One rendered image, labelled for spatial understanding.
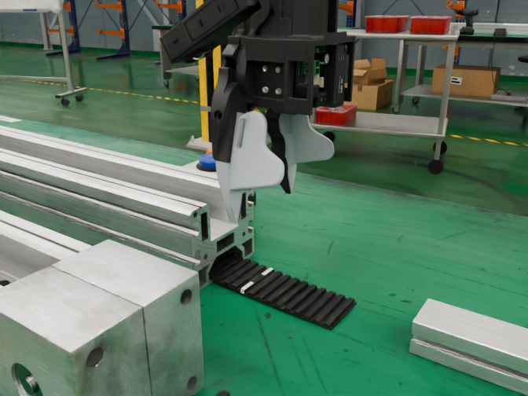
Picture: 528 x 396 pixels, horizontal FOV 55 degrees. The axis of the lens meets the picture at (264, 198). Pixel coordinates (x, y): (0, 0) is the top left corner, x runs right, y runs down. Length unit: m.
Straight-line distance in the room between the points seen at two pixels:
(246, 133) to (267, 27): 0.08
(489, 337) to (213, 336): 0.22
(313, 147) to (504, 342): 0.22
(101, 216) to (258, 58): 0.26
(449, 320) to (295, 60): 0.23
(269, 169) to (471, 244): 0.32
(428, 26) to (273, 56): 3.00
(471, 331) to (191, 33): 0.32
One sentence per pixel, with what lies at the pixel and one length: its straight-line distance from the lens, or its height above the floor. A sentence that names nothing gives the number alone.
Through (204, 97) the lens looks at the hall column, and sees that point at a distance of 3.88.
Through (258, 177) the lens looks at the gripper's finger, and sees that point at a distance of 0.39.
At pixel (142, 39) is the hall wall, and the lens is 11.39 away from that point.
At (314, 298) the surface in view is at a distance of 0.48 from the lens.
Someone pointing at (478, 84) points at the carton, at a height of 0.33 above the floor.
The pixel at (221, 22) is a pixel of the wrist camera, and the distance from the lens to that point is 0.42.
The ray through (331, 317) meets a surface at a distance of 0.46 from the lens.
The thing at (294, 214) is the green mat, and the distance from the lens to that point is 0.67.
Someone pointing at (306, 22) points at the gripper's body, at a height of 1.03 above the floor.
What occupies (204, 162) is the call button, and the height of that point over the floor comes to 0.85.
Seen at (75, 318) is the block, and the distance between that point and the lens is 0.31.
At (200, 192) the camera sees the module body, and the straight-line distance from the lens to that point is 0.55.
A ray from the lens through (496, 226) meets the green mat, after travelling 0.70.
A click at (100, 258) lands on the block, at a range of 0.37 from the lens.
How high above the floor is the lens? 1.04
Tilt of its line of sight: 21 degrees down
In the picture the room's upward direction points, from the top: straight up
